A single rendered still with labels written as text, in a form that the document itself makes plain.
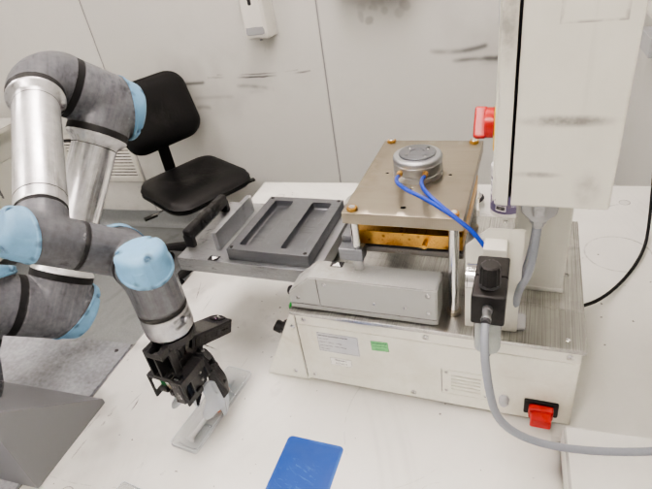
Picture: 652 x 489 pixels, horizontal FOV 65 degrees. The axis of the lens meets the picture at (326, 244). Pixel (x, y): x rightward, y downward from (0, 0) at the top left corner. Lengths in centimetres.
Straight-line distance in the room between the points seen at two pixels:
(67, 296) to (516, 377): 81
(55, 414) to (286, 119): 190
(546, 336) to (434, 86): 171
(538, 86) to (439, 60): 175
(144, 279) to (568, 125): 56
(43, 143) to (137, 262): 28
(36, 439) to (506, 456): 77
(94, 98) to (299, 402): 68
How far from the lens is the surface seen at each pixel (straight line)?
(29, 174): 87
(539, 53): 61
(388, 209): 77
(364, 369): 93
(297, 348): 95
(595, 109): 63
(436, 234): 79
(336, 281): 82
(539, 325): 84
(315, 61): 247
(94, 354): 126
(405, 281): 80
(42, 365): 131
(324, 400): 98
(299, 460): 91
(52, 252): 81
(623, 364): 107
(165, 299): 77
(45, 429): 104
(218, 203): 111
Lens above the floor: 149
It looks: 33 degrees down
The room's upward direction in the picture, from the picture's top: 10 degrees counter-clockwise
